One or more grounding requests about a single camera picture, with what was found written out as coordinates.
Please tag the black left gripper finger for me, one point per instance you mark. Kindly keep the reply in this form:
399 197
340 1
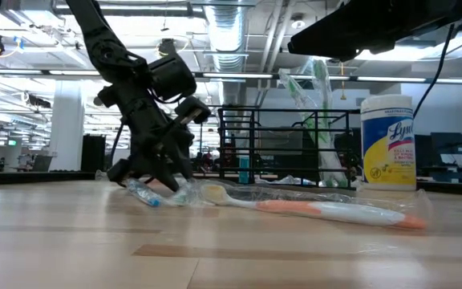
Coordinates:
187 164
168 172

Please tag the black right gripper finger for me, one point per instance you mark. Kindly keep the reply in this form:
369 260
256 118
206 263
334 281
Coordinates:
331 42
351 14

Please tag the teal toothbrush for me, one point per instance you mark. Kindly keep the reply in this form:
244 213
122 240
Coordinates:
183 197

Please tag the blue toothbrush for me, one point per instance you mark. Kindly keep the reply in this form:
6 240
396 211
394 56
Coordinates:
287 180
147 195

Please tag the green toothbrush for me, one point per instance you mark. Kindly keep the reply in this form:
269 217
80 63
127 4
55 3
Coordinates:
321 76
295 91

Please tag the white ceiling sensor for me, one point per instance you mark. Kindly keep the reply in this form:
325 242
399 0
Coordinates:
298 22

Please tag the person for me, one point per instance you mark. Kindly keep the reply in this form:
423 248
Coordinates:
227 156

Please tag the grey computer monitor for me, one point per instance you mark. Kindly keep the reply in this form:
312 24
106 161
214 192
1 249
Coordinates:
279 141

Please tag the long ceiling light strip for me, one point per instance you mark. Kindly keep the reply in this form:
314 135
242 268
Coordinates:
74 73

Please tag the grey laptop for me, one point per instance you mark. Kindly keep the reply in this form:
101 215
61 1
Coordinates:
42 164

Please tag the Lysol wipes canister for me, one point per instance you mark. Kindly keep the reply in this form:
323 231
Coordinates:
387 152

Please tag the black computer monitor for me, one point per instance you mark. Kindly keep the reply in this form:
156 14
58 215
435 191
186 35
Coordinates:
447 144

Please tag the green exit sign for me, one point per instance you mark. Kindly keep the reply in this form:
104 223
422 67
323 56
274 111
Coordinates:
12 142

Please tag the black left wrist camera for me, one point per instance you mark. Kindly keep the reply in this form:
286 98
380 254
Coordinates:
173 76

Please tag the silver ceiling air duct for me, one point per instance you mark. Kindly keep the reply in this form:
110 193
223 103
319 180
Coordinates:
227 36

